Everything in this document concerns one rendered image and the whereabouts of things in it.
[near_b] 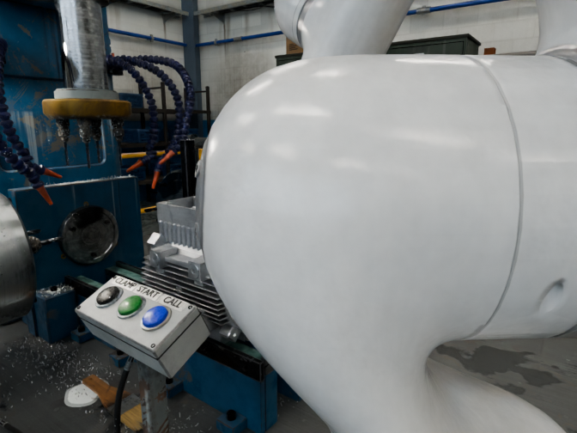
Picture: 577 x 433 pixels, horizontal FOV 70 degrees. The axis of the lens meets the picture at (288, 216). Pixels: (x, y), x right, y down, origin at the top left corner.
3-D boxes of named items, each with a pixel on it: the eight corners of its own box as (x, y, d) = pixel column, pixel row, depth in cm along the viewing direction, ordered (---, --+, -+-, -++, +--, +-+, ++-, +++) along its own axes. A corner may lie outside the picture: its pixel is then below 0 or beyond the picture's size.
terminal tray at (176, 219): (157, 240, 76) (154, 203, 75) (201, 229, 85) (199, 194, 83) (202, 253, 69) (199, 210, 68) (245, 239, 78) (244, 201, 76)
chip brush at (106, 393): (74, 386, 78) (74, 382, 78) (100, 374, 82) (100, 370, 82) (136, 435, 66) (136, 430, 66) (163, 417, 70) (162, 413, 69)
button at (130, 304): (118, 318, 51) (112, 308, 50) (137, 301, 53) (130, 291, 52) (132, 325, 49) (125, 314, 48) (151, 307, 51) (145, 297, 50)
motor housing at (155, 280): (144, 326, 76) (136, 226, 72) (219, 292, 91) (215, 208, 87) (221, 362, 65) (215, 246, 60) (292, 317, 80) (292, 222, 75)
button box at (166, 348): (91, 334, 56) (70, 307, 53) (132, 298, 60) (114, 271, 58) (171, 381, 46) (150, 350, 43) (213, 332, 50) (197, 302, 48)
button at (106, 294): (97, 307, 54) (90, 298, 53) (115, 292, 56) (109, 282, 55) (110, 314, 52) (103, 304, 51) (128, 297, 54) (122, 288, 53)
